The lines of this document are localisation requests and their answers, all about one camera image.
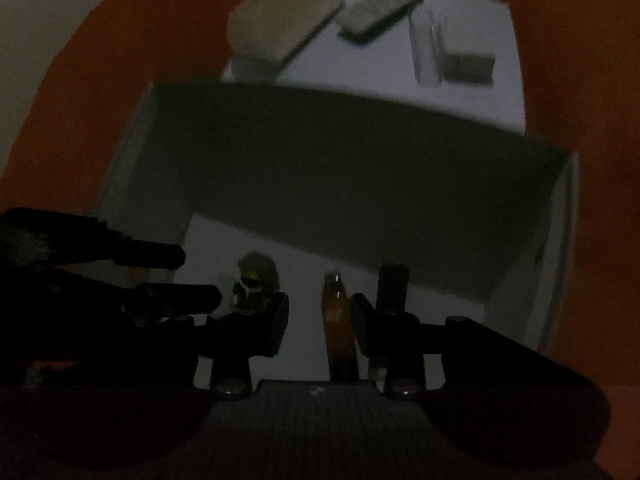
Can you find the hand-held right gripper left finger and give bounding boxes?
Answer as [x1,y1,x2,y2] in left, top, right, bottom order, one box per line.
[172,292,291,397]

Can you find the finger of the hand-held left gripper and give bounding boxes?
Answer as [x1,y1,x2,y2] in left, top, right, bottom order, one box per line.
[124,283,224,319]
[107,231,187,269]

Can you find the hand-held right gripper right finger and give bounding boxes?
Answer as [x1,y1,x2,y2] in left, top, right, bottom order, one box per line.
[349,292,596,401]

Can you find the orange tube bottle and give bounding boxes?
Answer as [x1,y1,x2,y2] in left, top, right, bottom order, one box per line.
[322,270,359,384]

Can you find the small yellow-topped figurine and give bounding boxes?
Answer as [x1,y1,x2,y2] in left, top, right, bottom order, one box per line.
[234,252,281,317]

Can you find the white storage box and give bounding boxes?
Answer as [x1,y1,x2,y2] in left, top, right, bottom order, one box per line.
[92,79,582,387]

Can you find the black cylindrical object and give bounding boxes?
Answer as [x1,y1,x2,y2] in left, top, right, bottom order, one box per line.
[375,262,411,316]

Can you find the white flat board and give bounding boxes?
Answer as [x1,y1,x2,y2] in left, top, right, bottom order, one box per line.
[220,0,527,137]

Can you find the beige rectangular box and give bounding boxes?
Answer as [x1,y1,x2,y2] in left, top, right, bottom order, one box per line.
[225,0,345,67]

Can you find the small white box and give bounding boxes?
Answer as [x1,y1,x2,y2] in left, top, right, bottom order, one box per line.
[439,14,497,86]

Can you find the clear narrow bar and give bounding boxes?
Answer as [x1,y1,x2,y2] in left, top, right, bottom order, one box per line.
[407,7,444,87]

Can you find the white remote control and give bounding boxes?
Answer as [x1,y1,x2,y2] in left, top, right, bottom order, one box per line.
[337,0,425,44]

